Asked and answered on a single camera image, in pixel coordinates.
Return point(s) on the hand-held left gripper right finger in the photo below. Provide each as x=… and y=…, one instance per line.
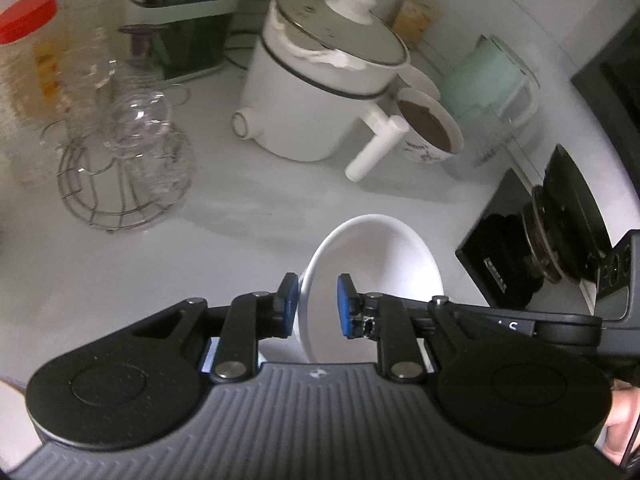
x=346, y=310

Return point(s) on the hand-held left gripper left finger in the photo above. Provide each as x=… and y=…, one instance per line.
x=289, y=305

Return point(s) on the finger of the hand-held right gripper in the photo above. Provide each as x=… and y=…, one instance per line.
x=550, y=329

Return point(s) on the white plastic bowl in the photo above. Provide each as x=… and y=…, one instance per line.
x=380, y=260

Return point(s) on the person's right hand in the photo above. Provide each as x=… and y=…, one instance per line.
x=625, y=420

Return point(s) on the white printed mug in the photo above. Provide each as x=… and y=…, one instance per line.
x=430, y=127

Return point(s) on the clear glass pitcher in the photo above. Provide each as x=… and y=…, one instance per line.
x=492, y=135

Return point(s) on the white electric cooking pot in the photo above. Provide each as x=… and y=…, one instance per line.
x=310, y=90

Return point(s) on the clear glass cup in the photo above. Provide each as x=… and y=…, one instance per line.
x=140, y=122
x=92, y=67

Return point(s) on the mint green jug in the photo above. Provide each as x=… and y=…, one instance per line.
x=487, y=77

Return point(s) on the green black utensil holder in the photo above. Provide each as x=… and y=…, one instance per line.
x=195, y=40

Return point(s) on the yellow carton box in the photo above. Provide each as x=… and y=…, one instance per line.
x=412, y=22

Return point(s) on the red lid plastic jar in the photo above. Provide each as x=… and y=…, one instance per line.
x=30, y=85

